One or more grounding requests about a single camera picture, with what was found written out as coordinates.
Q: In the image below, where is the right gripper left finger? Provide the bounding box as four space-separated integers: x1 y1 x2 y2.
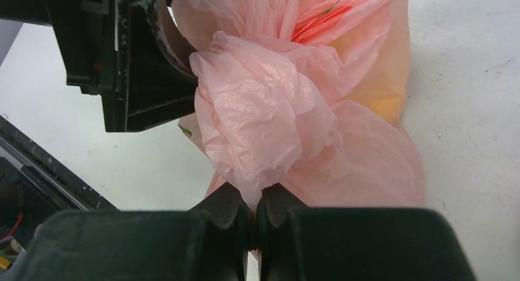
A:
12 183 253 280

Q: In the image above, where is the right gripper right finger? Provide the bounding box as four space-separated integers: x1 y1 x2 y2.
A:
257 184 476 280

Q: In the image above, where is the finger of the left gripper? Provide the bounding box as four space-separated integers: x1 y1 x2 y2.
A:
101 0 197 133

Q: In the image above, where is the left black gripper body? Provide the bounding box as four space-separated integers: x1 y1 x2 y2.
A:
1 0 117 94

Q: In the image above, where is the pink plastic bag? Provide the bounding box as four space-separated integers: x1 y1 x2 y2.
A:
154 0 426 215

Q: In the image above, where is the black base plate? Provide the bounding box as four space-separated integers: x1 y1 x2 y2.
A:
1 118 131 280

